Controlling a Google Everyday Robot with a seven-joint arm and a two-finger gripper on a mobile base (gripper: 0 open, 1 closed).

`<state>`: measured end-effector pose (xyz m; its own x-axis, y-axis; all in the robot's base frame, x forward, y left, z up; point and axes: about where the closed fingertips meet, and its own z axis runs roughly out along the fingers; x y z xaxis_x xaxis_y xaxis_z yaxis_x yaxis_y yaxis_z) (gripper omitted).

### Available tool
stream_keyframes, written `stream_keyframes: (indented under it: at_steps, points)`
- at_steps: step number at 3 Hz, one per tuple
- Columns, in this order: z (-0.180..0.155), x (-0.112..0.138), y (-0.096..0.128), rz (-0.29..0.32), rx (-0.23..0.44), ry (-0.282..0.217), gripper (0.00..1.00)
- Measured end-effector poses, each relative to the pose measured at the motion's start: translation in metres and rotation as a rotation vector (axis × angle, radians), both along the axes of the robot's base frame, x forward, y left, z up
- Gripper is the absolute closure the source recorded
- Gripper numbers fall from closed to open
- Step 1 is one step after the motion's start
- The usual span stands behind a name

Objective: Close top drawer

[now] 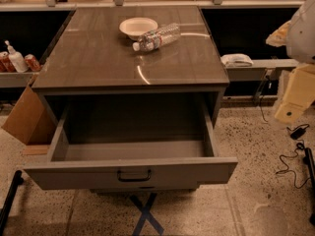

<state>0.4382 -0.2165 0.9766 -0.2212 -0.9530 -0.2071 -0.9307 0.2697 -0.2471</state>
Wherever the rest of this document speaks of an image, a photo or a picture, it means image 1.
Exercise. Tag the brown cardboard box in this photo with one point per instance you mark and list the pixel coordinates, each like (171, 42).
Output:
(29, 121)

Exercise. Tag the black pole left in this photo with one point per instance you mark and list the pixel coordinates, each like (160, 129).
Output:
(5, 210)

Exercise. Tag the grey top drawer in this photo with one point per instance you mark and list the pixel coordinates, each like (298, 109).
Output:
(160, 145)

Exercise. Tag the grey right shelf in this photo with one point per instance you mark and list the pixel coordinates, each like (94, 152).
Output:
(260, 69)

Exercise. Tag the white pump bottle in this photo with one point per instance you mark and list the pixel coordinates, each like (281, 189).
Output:
(16, 58)

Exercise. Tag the folded white cloth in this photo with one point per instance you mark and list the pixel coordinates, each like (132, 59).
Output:
(236, 60)

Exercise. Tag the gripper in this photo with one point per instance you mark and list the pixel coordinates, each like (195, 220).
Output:
(302, 36)

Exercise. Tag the black power adapter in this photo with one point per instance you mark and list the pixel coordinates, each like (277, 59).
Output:
(297, 133)

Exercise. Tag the blue tape cross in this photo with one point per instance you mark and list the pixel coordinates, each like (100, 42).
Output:
(146, 215)

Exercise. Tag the red soda can left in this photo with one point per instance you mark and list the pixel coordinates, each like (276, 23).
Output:
(5, 63)

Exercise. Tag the grey drawer cabinet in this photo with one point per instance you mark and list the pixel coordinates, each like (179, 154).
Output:
(93, 61)

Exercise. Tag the red soda can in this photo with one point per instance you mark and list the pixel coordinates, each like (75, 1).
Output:
(32, 63)
(5, 63)

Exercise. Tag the clear plastic water bottle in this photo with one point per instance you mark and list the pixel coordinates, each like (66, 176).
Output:
(154, 39)

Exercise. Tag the grey left shelf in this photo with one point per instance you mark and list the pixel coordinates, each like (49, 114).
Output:
(16, 80)

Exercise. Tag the grey shelf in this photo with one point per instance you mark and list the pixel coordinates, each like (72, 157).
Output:
(16, 80)
(260, 69)

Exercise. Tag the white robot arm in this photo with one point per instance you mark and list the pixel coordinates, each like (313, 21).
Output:
(298, 37)

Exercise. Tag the white paper bowl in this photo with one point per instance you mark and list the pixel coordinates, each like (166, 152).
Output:
(135, 27)

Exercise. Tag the black top drawer handle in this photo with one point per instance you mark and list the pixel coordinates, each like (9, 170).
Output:
(134, 177)

